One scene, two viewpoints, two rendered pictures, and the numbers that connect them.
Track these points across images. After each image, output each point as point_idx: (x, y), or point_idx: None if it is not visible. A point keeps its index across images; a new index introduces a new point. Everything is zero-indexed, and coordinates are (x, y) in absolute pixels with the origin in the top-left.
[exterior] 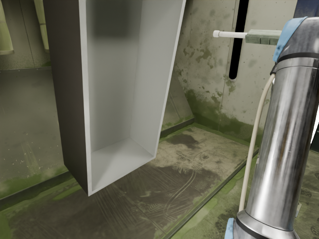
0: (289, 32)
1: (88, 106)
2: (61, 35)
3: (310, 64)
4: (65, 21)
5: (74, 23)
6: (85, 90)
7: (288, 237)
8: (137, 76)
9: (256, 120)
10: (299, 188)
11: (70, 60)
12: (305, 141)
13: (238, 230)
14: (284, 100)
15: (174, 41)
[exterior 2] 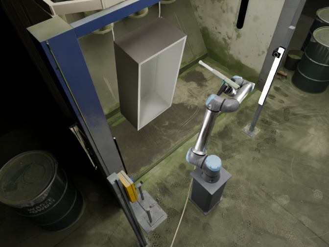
0: (208, 102)
1: (139, 101)
2: (126, 74)
3: (211, 113)
4: (129, 73)
5: (135, 78)
6: (138, 97)
7: (201, 153)
8: (158, 61)
9: None
10: (206, 142)
11: (130, 85)
12: (208, 132)
13: (191, 151)
14: (204, 120)
15: (180, 55)
